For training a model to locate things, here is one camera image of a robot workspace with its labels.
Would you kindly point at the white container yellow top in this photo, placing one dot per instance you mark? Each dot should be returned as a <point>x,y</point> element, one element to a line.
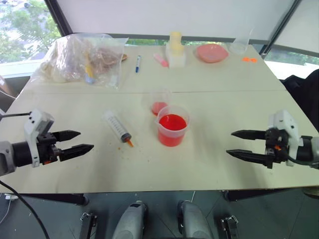
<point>176,51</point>

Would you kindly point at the small clear plastic cup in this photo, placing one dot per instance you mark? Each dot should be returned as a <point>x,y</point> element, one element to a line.
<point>158,103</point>

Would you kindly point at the large cup red liquid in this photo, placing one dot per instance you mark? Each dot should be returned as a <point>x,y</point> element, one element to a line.
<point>172,127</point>

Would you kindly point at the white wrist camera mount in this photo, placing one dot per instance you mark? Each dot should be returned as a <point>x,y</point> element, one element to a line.
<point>37,132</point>
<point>286,129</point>

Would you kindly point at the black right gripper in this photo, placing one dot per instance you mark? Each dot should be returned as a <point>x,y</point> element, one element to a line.
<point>276,147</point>

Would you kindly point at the clear plastic bag with items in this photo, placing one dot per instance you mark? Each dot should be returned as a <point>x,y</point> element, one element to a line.
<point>79,61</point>

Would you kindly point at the clear plastic syringe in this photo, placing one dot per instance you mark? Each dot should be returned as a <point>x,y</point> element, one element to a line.
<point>117,127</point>

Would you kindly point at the grey robot leg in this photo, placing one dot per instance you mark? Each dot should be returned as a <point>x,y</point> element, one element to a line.
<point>130,221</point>
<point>194,220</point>

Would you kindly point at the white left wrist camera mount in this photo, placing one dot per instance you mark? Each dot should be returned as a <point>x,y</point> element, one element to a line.
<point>37,132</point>

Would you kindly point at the small orange clips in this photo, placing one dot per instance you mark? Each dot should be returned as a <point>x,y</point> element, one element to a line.
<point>249,59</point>

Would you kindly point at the blue marker pen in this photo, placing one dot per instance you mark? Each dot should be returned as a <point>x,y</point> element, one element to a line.
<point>138,64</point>

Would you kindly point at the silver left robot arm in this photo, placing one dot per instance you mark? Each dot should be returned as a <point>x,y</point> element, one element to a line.
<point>11,155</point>

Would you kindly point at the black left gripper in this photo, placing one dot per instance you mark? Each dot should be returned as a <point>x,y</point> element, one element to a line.
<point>44,148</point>

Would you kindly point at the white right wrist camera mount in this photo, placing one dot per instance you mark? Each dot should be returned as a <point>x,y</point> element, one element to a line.
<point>286,129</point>

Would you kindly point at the metal latch bracket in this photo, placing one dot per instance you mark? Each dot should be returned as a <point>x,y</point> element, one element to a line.
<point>87,225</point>
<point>230,226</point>

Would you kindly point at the grey left robot leg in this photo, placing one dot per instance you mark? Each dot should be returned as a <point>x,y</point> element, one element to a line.
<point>130,221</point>

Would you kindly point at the pink marker pen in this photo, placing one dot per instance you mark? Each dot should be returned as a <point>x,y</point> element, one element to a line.
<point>160,60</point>

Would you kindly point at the grey right robot leg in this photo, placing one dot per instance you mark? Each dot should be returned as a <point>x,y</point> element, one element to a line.
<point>194,220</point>

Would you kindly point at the black table leg frame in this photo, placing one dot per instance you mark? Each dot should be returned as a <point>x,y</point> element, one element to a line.
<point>261,194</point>

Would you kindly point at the clear beaker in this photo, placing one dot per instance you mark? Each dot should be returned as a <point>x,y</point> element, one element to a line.
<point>240,43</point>

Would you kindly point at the pink plastic bowl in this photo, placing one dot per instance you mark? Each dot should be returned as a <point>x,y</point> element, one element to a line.
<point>211,53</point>

